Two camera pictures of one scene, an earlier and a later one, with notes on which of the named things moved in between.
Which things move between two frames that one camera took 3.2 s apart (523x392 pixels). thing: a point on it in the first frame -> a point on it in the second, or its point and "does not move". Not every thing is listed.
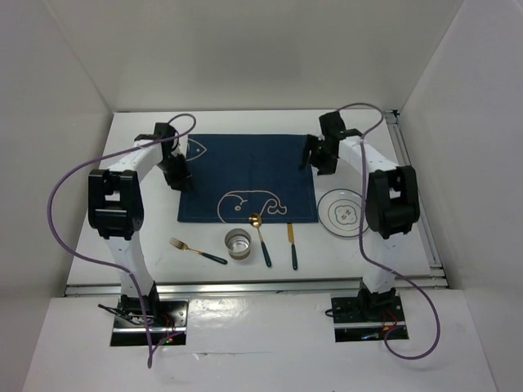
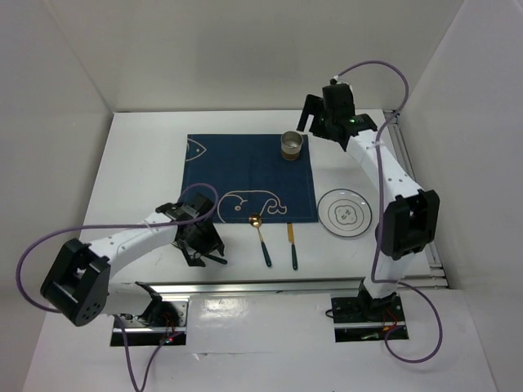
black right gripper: [327, 167] -> [311, 105]
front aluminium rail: [328, 287] does not move
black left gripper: [184, 175] -> [212, 239]
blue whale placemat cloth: [234, 175] does not move
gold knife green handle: [291, 239] does not move
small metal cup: [238, 241] -> [291, 144]
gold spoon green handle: [255, 220] does not move
